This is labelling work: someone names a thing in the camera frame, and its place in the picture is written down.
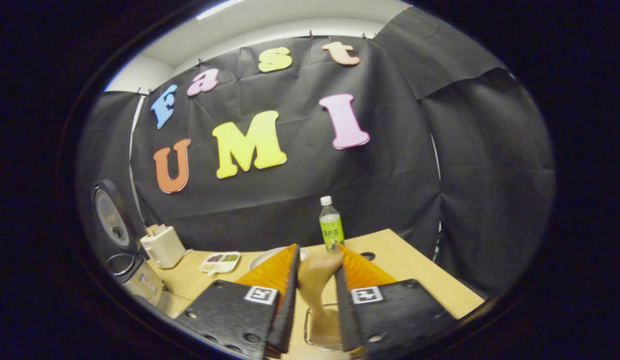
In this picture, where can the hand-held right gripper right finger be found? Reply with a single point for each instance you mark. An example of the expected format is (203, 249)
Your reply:
(395, 315)

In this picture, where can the large ceiling light panel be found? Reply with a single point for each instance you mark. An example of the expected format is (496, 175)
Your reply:
(219, 9)

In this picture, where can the black backdrop cloth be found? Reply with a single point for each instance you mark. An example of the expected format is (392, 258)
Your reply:
(390, 175)

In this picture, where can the black and silver rice cooker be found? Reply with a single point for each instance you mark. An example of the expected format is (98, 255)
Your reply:
(129, 265)

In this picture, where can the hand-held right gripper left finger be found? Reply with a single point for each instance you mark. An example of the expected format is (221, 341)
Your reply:
(229, 315)

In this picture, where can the green tea bottle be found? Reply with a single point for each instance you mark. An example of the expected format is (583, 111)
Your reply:
(331, 225)

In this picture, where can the wooden spoon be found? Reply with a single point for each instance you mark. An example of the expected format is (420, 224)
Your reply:
(315, 285)

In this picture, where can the round white plate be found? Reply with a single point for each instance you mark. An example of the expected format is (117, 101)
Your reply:
(264, 257)

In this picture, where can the divided white grain dish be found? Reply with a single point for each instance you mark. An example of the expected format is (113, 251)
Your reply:
(219, 262)

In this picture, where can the white toaster with bread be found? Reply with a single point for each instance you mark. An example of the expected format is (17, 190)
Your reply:
(162, 247)

